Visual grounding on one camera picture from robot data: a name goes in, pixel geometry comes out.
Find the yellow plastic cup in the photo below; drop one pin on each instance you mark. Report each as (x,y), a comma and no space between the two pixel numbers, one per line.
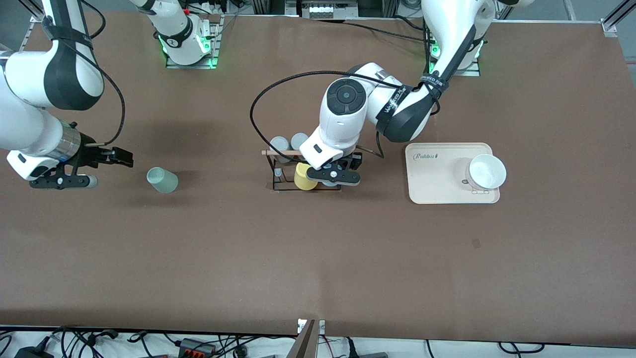
(301,180)

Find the aluminium table edge rail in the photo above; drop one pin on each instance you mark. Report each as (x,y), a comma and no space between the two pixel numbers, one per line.
(39,19)

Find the black power adapter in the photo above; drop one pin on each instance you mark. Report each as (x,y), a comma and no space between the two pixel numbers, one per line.
(35,353)

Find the white mount bracket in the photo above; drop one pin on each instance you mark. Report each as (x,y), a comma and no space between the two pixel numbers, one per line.
(321,326)

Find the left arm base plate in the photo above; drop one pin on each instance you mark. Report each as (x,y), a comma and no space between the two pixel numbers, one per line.
(472,72)

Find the beige rabbit print tray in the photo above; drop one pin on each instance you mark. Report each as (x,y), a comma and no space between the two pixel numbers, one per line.
(432,179)

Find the grey plastic cup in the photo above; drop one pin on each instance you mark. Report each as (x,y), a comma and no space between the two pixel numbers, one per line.
(279,144)
(298,139)

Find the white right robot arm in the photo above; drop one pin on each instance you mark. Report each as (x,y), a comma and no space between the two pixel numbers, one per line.
(30,84)

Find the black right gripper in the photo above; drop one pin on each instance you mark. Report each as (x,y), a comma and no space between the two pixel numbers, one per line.
(92,153)

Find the white bowl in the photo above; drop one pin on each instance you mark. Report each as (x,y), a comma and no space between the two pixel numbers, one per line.
(487,171)

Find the grey camera mount bar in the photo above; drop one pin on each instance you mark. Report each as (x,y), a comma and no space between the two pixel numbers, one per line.
(304,344)

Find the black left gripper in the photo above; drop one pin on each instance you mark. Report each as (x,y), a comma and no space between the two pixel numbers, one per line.
(354,161)

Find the aluminium corner bracket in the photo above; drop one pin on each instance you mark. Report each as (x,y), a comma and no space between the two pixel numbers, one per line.
(610,27)

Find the pale green plastic cup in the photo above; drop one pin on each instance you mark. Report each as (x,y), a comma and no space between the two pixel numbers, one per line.
(161,180)

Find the white power strip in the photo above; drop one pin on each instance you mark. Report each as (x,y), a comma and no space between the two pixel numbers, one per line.
(206,7)

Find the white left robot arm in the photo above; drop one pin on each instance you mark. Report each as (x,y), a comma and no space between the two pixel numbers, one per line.
(343,119)

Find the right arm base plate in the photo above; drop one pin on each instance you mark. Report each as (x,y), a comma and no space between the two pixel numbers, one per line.
(214,40)

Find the orange black connector block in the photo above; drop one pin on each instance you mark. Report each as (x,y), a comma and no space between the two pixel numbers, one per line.
(196,348)

